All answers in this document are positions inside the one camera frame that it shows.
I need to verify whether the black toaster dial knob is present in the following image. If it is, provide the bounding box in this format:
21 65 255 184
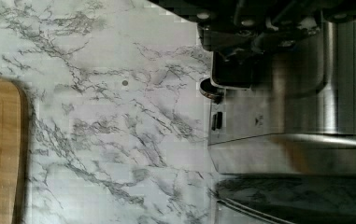
199 78 224 104

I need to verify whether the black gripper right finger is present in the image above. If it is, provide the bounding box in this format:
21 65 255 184
250 27 320 54

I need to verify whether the stainless steel toaster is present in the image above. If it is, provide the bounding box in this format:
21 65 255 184
208 21 356 224

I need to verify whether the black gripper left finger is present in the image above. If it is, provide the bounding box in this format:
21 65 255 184
197 24 257 60

